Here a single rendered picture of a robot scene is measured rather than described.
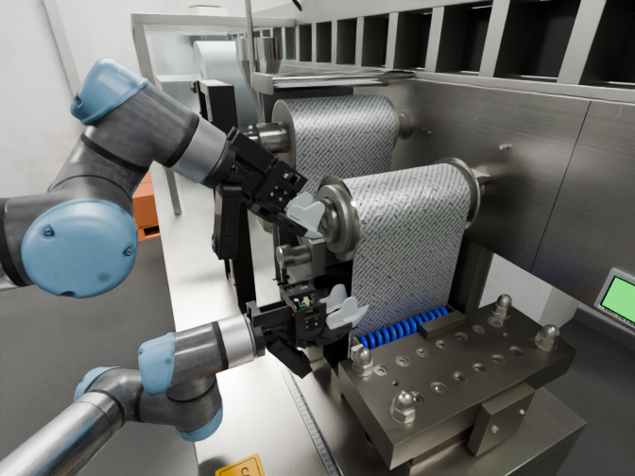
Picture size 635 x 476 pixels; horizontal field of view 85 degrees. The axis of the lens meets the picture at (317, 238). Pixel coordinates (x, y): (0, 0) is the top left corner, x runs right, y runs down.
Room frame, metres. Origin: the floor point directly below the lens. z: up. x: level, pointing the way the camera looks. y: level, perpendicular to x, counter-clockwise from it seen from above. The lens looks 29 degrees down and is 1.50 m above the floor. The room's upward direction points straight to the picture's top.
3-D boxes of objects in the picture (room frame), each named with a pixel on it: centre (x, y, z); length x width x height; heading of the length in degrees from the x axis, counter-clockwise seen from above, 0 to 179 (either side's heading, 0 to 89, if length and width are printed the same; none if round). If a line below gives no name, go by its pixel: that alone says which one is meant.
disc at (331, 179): (0.53, -0.03, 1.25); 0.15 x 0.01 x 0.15; 25
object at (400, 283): (0.53, -0.17, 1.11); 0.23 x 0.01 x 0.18; 115
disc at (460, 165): (0.64, -0.26, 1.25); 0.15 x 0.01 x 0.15; 25
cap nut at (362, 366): (0.41, -0.08, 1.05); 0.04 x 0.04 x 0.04
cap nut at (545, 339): (0.46, -0.41, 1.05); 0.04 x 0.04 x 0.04
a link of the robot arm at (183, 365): (0.36, 0.19, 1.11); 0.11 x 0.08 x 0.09; 115
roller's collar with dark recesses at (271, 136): (0.74, 0.10, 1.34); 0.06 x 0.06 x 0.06; 25
